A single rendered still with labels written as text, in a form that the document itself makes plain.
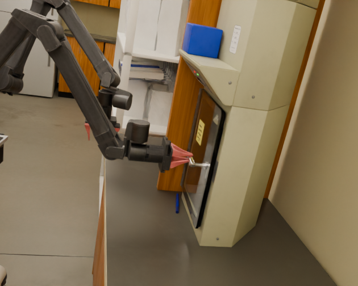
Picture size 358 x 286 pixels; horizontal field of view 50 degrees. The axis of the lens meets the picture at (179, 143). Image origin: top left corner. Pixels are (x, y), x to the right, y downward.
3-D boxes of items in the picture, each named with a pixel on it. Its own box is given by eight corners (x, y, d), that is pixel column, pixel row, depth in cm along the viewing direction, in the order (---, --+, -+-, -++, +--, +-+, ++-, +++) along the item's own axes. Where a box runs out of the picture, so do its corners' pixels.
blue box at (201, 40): (209, 54, 133) (215, 27, 130) (217, 58, 124) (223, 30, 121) (181, 49, 131) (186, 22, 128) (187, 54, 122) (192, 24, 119)
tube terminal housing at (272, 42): (239, 201, 160) (290, 7, 134) (270, 249, 130) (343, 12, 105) (180, 197, 154) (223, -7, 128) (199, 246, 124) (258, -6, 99)
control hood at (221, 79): (204, 81, 138) (210, 53, 135) (232, 106, 109) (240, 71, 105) (173, 77, 136) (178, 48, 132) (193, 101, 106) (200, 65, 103)
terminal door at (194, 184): (183, 186, 151) (203, 87, 138) (197, 231, 123) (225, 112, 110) (180, 186, 151) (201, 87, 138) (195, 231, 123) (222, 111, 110)
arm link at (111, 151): (109, 147, 125) (104, 156, 117) (113, 113, 122) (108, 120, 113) (145, 153, 126) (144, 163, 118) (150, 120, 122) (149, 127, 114)
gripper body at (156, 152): (171, 143, 118) (148, 141, 116) (166, 173, 121) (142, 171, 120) (168, 136, 124) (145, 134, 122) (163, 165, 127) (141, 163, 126)
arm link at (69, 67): (44, 29, 114) (30, 30, 104) (61, 20, 113) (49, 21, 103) (111, 154, 126) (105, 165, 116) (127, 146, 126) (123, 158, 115)
